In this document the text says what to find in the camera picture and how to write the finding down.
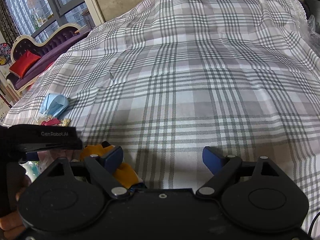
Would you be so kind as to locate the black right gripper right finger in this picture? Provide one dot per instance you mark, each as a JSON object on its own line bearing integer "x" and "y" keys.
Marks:
{"x": 225, "y": 171}

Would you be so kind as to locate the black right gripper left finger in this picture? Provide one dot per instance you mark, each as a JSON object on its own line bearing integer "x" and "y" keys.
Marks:
{"x": 101, "y": 169}

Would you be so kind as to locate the person's left hand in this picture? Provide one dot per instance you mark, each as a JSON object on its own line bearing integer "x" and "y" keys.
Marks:
{"x": 12, "y": 224}

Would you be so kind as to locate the orange plush toy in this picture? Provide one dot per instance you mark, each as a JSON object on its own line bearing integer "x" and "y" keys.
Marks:
{"x": 124, "y": 173}

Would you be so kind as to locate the crumpled blue face mask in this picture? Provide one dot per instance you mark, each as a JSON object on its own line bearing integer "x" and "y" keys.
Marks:
{"x": 54, "y": 105}

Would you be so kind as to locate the red cushion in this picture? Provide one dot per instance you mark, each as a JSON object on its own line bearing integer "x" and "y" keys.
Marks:
{"x": 23, "y": 64}

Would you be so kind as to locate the purple chaise sofa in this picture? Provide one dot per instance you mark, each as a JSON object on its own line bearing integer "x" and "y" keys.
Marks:
{"x": 58, "y": 43}

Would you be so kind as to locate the grey plaid bed cover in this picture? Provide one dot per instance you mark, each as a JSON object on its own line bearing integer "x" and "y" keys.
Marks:
{"x": 169, "y": 77}

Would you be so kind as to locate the round colourful wall ornament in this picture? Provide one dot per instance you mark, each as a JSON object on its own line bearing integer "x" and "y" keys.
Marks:
{"x": 5, "y": 53}

